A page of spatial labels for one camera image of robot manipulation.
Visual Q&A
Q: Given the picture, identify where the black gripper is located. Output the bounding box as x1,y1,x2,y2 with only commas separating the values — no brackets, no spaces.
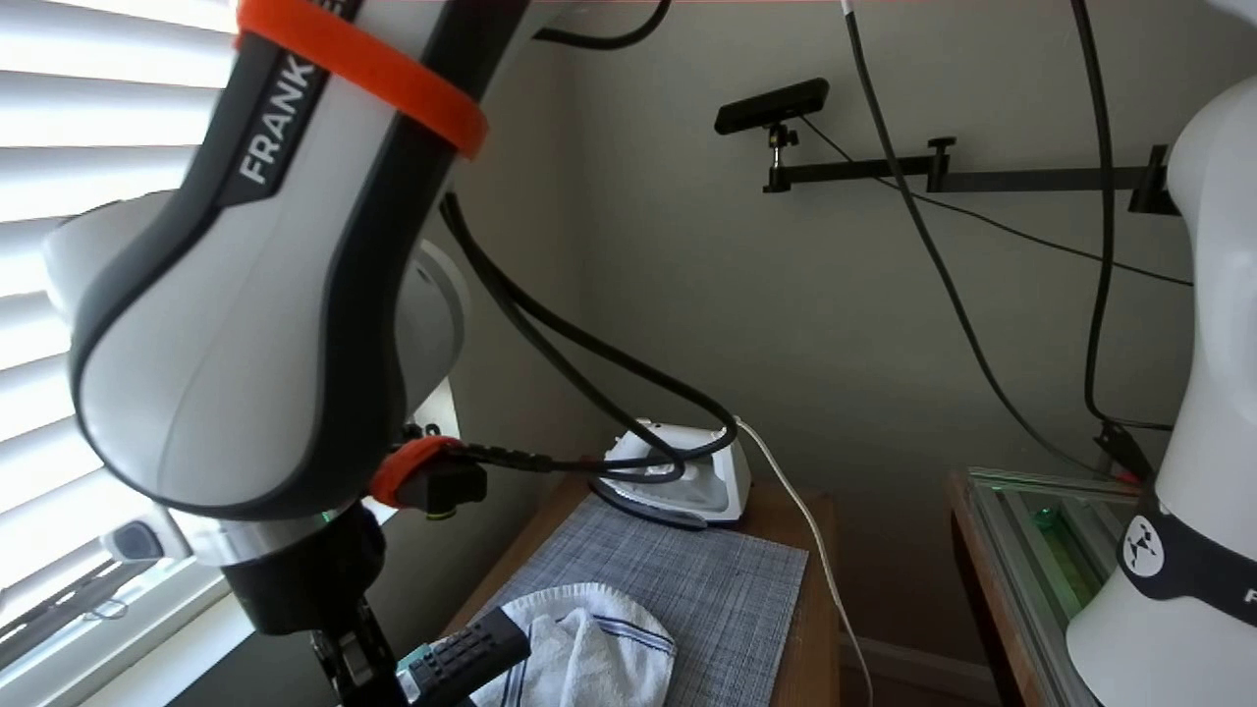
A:
215,506,404,707

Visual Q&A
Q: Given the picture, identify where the black remote control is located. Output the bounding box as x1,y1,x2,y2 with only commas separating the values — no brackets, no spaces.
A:
394,606,535,707

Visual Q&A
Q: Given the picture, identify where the white towel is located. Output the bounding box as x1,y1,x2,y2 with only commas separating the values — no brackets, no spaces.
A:
466,582,681,707

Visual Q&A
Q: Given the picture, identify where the white power adapter box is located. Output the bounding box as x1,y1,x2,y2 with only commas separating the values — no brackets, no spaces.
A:
593,416,758,528

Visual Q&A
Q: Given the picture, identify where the grey table mat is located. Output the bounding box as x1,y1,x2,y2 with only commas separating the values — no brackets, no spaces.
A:
436,468,850,707

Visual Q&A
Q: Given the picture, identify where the white window blind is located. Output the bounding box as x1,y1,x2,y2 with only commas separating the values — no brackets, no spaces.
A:
0,0,269,594

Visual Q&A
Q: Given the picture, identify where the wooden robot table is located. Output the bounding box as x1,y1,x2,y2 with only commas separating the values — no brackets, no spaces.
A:
948,468,1066,707

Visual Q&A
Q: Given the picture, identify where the black mounting bar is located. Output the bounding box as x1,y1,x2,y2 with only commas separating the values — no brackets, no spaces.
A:
761,120,1183,219

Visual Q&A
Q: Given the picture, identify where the orange strap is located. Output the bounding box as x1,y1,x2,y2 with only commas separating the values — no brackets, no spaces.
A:
233,0,493,159
370,431,464,511

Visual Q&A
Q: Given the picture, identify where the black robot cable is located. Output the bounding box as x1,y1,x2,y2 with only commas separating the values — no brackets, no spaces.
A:
436,0,741,488

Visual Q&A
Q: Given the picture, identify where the white iron cord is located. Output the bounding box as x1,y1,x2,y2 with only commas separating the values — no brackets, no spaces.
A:
734,416,879,707

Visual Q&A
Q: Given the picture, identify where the aluminium frame base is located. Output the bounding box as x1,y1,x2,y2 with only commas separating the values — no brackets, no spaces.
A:
976,468,1163,707

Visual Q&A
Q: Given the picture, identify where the black camera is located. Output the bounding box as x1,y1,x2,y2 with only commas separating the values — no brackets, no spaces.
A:
713,73,837,137

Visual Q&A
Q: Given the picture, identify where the thin black hanging cable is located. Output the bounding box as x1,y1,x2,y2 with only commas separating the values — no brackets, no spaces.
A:
837,0,1115,473

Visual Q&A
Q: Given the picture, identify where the thick black hanging cable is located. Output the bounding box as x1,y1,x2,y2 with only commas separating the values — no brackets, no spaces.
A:
1069,0,1163,488

